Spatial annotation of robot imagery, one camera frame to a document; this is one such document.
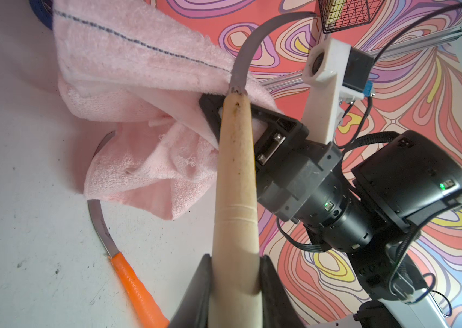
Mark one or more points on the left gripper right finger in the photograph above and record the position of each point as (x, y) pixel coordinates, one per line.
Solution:
(277, 309)

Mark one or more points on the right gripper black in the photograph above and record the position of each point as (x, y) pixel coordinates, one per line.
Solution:
(300, 181)

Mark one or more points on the blue stapler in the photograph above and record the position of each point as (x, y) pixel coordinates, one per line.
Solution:
(43, 10)

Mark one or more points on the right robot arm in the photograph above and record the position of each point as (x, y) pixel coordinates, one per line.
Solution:
(369, 199)

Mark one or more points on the black wire basket back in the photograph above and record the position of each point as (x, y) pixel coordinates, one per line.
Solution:
(339, 15)

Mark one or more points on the wooden handle sickle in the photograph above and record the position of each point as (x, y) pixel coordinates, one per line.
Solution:
(236, 296)

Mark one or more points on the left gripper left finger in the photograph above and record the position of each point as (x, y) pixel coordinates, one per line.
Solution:
(193, 311)

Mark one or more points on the orange handle sickle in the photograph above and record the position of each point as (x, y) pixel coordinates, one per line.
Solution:
(146, 309)

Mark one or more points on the pink terry rag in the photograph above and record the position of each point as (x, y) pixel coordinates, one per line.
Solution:
(128, 63)

